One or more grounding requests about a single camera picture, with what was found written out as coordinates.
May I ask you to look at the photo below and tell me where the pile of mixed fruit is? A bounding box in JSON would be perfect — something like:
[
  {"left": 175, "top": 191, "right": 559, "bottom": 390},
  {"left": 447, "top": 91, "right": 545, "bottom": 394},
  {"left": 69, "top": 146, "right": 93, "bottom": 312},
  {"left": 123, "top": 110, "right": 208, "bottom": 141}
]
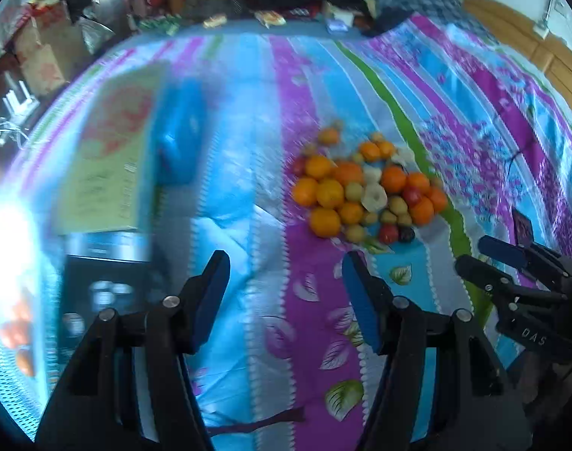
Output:
[{"left": 302, "top": 120, "right": 439, "bottom": 245}]

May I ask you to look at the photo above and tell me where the wooden headboard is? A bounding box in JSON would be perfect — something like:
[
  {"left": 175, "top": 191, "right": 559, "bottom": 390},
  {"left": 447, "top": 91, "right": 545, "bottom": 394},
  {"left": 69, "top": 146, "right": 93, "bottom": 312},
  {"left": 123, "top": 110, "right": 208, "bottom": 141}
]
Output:
[{"left": 460, "top": 0, "right": 572, "bottom": 127}]

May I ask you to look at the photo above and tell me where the black smartphone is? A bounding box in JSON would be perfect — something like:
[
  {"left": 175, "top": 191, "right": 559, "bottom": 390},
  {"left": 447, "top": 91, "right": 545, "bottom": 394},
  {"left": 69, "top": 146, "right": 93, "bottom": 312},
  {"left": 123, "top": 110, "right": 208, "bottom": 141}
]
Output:
[{"left": 511, "top": 209, "right": 536, "bottom": 247}]

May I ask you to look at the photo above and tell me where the long beige cardboard box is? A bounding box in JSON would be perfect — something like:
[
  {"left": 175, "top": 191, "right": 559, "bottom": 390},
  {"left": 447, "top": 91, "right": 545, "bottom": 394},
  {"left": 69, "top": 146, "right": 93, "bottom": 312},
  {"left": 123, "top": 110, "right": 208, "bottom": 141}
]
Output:
[{"left": 55, "top": 61, "right": 169, "bottom": 236}]

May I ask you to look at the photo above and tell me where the small round orange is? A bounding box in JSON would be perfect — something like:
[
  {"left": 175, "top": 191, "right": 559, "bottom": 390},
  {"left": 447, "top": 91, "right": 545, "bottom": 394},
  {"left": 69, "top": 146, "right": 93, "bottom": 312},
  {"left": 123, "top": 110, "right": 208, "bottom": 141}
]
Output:
[
  {"left": 0, "top": 291, "right": 35, "bottom": 351},
  {"left": 14, "top": 351, "right": 36, "bottom": 377}
]

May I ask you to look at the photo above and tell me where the green vegetable bundle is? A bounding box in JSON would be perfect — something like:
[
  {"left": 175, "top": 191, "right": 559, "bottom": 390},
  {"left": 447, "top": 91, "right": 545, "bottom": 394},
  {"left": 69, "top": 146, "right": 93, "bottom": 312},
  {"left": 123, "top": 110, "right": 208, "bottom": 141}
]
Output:
[{"left": 138, "top": 15, "right": 183, "bottom": 35}]

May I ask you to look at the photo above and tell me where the blue cardboard box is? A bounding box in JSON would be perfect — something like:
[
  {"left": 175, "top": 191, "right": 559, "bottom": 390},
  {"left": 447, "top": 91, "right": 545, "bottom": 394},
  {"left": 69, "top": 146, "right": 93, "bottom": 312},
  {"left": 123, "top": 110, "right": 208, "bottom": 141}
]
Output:
[{"left": 152, "top": 77, "right": 206, "bottom": 186}]

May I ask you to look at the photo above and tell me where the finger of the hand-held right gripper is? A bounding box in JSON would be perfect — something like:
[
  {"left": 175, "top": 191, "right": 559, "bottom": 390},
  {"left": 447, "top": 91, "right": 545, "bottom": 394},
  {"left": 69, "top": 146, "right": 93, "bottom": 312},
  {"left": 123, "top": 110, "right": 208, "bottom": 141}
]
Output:
[
  {"left": 478, "top": 236, "right": 572, "bottom": 283},
  {"left": 456, "top": 254, "right": 566, "bottom": 304}
]

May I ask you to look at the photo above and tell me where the white router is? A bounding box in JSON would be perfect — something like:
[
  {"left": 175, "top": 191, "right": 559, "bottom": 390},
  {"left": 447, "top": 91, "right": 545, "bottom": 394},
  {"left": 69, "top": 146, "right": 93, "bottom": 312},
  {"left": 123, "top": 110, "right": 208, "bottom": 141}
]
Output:
[{"left": 1, "top": 82, "right": 33, "bottom": 114}]

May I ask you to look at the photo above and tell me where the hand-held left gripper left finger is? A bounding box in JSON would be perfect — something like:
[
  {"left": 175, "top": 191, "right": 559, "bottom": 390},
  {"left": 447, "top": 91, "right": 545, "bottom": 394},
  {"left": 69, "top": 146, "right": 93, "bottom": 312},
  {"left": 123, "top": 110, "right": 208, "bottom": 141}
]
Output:
[{"left": 34, "top": 250, "right": 231, "bottom": 451}]

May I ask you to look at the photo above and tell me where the pile of oranges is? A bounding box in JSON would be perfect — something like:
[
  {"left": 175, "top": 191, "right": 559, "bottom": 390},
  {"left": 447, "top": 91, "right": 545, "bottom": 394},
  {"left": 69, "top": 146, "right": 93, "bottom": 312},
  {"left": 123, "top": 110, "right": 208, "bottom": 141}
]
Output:
[{"left": 291, "top": 127, "right": 449, "bottom": 239}]

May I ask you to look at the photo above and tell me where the arched floral board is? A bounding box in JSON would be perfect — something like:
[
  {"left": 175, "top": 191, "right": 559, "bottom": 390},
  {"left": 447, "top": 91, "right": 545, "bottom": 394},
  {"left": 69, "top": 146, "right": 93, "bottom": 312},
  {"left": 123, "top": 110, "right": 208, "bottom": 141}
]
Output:
[{"left": 0, "top": 0, "right": 80, "bottom": 71}]

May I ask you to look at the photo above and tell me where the brown box with red print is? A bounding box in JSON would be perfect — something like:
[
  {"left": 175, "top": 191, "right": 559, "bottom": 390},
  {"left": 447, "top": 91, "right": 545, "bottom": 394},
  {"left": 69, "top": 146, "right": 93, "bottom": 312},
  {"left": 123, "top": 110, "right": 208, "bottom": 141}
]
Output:
[{"left": 13, "top": 5, "right": 82, "bottom": 97}]

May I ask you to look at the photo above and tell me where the floral printed bed sheet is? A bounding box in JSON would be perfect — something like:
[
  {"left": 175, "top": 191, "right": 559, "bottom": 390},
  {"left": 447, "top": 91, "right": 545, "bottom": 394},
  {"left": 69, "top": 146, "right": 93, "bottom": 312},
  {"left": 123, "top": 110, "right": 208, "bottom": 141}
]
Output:
[{"left": 0, "top": 14, "right": 572, "bottom": 451}]

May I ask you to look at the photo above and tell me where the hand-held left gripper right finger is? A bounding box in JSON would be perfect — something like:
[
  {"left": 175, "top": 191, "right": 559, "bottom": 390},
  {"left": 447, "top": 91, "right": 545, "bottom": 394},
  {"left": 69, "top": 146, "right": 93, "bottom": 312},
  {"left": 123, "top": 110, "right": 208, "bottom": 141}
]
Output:
[{"left": 341, "top": 251, "right": 533, "bottom": 451}]

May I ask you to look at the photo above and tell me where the black printed box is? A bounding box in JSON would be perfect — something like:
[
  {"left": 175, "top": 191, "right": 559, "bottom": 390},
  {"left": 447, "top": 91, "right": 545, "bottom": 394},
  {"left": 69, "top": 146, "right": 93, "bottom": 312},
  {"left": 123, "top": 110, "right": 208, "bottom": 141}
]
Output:
[{"left": 55, "top": 232, "right": 174, "bottom": 372}]

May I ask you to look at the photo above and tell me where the orange snack packet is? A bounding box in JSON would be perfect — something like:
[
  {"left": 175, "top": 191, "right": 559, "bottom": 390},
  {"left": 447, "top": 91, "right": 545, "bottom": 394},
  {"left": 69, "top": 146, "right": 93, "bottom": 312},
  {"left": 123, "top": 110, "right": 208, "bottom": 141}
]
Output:
[{"left": 255, "top": 11, "right": 287, "bottom": 28}]

